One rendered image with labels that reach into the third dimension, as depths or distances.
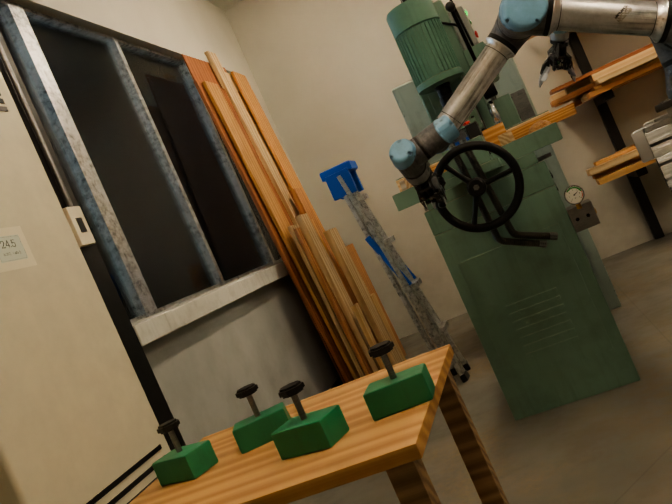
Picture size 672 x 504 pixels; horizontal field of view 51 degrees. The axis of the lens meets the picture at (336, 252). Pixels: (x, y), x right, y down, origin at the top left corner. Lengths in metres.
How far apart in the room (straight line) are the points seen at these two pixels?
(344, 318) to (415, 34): 1.73
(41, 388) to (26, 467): 0.18
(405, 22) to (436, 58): 0.17
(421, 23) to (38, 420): 1.78
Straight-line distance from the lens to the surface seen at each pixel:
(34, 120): 2.45
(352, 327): 3.78
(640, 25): 2.04
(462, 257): 2.49
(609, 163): 4.53
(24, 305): 1.70
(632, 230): 5.06
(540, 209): 2.46
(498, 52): 2.10
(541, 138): 2.45
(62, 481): 1.62
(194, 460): 1.43
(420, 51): 2.59
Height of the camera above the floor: 0.83
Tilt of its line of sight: 1 degrees down
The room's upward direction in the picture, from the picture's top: 24 degrees counter-clockwise
